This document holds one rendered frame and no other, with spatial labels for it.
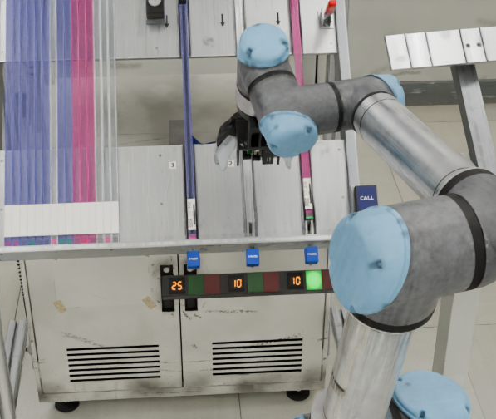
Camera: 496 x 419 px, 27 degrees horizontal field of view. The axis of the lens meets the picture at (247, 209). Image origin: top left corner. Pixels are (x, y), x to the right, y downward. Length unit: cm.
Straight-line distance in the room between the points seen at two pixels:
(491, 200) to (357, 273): 18
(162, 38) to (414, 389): 89
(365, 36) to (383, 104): 246
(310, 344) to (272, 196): 63
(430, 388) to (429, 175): 37
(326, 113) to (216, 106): 115
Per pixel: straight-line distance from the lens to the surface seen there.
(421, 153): 137
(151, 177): 198
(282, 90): 151
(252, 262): 193
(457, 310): 223
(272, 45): 153
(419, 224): 117
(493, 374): 282
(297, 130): 147
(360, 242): 116
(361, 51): 396
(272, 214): 196
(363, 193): 195
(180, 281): 194
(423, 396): 155
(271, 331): 247
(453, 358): 231
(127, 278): 236
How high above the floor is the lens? 181
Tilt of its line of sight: 32 degrees down
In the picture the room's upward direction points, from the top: straight up
